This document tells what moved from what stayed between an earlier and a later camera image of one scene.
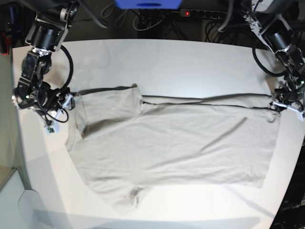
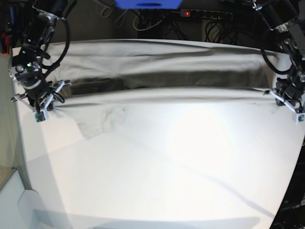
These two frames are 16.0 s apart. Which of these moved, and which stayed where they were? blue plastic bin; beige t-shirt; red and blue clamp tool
Moved: beige t-shirt
Stayed: blue plastic bin; red and blue clamp tool
